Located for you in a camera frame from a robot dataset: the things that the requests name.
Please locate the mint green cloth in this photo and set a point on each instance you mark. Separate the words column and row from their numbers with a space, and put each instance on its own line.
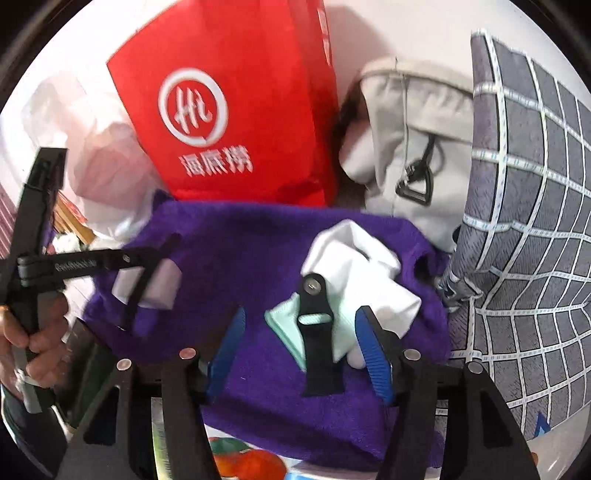
column 286, row 323

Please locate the white plastic shopping bag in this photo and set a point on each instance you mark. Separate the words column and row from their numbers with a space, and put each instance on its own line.
column 106, row 161

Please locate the white cotton glove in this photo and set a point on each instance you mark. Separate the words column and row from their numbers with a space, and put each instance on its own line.
column 351, row 249

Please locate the dark box with gold end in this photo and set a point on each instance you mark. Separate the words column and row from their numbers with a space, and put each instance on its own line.
column 99, row 350

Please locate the grey fabric bag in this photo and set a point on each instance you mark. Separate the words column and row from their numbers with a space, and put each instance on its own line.
column 392, row 129

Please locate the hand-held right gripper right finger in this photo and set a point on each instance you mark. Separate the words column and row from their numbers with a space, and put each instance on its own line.
column 376, row 355

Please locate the person's left hand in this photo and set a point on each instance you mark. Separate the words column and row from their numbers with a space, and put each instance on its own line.
column 46, row 341

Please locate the red paper bag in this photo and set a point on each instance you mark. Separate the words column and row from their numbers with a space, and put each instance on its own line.
column 258, row 92

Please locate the purple towel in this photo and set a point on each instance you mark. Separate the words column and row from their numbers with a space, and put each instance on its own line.
column 240, row 258

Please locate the grey checked cushion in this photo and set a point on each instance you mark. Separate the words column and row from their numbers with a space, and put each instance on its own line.
column 531, row 230

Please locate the white sponge block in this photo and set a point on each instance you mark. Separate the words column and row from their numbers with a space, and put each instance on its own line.
column 161, row 286

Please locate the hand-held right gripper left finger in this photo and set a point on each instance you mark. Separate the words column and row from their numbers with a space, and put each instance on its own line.
column 226, row 350

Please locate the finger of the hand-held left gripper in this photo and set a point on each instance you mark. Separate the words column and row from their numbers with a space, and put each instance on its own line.
column 138, row 256
column 136, row 295

